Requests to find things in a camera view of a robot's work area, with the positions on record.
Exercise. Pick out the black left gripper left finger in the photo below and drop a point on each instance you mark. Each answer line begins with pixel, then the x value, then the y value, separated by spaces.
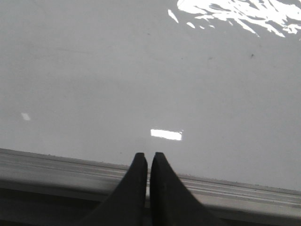
pixel 125 205

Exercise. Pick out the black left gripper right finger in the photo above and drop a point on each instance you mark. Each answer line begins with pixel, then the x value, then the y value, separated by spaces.
pixel 171 203

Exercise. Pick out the white whiteboard with aluminium frame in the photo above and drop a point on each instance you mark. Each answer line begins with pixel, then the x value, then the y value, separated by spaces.
pixel 215 85

